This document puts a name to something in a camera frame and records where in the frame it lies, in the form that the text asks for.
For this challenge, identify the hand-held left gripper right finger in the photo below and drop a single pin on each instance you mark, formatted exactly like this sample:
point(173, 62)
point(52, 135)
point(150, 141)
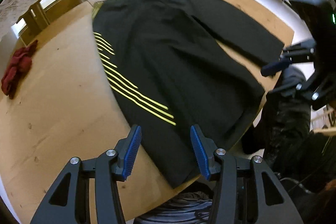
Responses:
point(199, 153)

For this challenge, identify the person's right leg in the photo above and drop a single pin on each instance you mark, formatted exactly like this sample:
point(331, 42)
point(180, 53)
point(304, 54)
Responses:
point(286, 121)

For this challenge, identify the black shirt with yellow stripes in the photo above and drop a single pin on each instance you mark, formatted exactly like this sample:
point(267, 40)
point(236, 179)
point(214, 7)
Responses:
point(170, 56)

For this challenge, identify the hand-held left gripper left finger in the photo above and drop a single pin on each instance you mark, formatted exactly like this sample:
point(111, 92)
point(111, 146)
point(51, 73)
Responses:
point(132, 153)

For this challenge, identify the dark red garment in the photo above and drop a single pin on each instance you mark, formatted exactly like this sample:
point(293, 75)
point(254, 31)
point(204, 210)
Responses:
point(18, 66)

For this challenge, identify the small wooden table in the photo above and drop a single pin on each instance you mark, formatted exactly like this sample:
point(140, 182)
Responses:
point(34, 19)

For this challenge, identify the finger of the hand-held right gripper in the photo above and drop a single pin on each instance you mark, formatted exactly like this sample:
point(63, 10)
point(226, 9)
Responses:
point(274, 67)
point(304, 90)

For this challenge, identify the wooden chair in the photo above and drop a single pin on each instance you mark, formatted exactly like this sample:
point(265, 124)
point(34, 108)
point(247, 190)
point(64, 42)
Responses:
point(325, 130)

